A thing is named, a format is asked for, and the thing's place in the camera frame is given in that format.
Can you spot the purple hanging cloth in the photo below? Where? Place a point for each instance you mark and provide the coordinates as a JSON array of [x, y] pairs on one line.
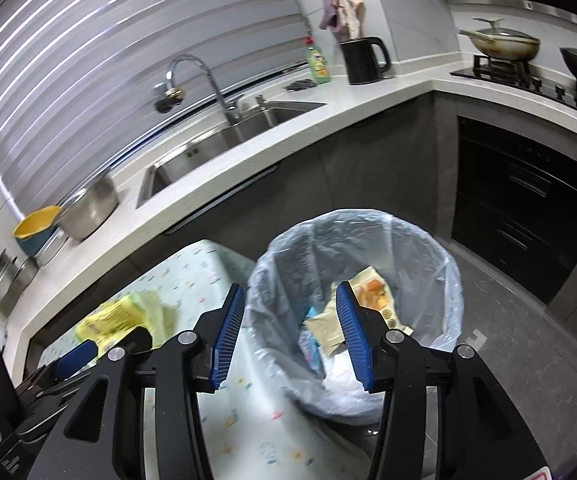
[[329, 5]]

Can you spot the small steel bowl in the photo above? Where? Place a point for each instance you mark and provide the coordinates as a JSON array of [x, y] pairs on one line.
[[27, 270]]

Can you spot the white speckled kitchen counter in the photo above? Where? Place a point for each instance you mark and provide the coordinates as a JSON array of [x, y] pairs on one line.
[[348, 105]]

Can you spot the chrome kitchen faucet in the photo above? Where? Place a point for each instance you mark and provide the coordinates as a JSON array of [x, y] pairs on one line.
[[208, 77]]

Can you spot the white window blind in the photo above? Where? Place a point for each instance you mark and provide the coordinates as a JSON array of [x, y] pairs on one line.
[[93, 60]]

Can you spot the floral tablecloth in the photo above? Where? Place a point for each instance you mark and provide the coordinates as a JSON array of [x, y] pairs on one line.
[[248, 435]]

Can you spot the yellow snack bag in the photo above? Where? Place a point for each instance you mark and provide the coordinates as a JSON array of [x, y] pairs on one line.
[[376, 292]]

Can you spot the dark scouring pad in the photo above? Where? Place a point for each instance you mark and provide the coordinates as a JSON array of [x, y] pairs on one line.
[[299, 85]]

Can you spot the metal colander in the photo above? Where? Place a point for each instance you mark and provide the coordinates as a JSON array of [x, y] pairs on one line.
[[91, 210]]

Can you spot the stainless steel sink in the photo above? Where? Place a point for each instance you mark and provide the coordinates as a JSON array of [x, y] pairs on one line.
[[198, 160]]

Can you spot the black electric kettle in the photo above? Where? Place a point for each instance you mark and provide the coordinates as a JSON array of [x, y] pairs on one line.
[[363, 62]]

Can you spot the black gas stove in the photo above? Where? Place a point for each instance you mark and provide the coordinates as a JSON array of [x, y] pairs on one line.
[[528, 82]]

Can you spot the chrome soap dispenser pump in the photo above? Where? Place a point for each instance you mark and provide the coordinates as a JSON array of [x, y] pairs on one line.
[[263, 107]]

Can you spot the blue packet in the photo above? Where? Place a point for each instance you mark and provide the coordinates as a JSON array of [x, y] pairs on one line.
[[311, 350]]

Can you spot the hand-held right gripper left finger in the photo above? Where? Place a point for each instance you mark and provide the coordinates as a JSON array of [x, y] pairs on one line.
[[228, 340]]

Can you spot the black built-in oven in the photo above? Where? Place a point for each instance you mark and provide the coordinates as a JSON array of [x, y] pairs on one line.
[[518, 200]]

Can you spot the yellow green plastic package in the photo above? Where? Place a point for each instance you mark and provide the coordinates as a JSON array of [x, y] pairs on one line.
[[113, 315]]

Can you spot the steel pot with lid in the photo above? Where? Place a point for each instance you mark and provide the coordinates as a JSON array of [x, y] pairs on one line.
[[3, 277]]

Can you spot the beige hanging cloth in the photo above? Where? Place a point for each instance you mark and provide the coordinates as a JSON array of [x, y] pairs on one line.
[[349, 5]]

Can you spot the yellow blue bowl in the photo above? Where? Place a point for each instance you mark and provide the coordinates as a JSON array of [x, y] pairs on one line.
[[33, 225]]

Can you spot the wok with lid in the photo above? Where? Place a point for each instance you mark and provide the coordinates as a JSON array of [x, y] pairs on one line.
[[503, 42]]

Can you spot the trash bin with clear liner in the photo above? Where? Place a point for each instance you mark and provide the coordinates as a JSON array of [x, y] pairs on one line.
[[418, 285]]

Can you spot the grey base cabinet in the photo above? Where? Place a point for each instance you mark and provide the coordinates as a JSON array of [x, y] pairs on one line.
[[368, 175]]

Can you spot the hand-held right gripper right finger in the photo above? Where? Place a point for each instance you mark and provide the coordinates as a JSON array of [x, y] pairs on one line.
[[353, 340]]

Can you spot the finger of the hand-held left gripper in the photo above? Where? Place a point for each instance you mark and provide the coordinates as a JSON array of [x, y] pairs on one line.
[[76, 357], [136, 340]]

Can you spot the green dish soap bottle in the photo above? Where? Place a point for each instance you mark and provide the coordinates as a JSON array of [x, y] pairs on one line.
[[318, 60]]

